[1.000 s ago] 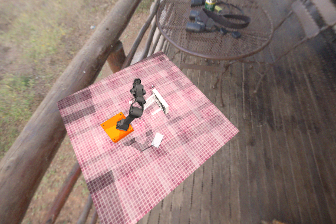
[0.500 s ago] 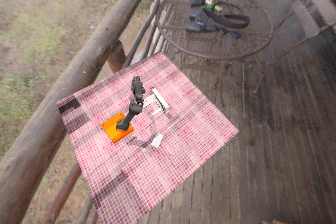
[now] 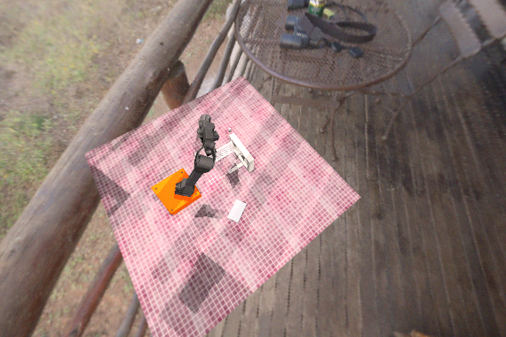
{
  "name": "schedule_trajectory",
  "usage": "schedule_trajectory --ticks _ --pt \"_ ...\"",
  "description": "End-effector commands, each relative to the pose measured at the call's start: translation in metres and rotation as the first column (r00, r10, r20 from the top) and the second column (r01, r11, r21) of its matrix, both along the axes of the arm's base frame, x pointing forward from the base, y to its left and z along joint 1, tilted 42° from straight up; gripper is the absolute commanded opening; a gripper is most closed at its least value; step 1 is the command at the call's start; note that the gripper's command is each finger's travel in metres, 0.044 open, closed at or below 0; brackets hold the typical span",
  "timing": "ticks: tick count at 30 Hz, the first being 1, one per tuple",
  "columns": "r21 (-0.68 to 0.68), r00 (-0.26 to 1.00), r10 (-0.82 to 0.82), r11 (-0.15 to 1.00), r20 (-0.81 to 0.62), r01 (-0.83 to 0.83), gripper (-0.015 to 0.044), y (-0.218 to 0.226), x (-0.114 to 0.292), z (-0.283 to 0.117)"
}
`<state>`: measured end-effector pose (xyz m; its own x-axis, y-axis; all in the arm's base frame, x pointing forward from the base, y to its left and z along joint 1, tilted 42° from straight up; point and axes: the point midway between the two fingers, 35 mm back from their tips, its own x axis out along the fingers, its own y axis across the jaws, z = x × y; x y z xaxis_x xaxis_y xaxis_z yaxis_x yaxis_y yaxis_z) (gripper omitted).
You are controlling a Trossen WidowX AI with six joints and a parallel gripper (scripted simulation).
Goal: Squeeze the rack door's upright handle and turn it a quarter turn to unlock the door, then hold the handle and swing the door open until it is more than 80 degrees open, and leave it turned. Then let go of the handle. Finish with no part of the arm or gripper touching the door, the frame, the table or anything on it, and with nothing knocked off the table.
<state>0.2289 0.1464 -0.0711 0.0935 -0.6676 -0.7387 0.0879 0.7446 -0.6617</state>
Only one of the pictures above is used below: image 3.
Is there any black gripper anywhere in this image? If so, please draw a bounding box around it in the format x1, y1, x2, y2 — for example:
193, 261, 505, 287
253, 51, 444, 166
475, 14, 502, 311
200, 138, 212, 156

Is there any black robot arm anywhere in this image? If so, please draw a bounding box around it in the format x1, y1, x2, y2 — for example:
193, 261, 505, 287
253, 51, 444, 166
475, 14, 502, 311
175, 114, 219, 197

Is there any white rectangular block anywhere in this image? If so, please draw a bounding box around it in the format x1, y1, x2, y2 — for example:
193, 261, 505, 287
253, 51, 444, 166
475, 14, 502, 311
227, 199, 247, 223

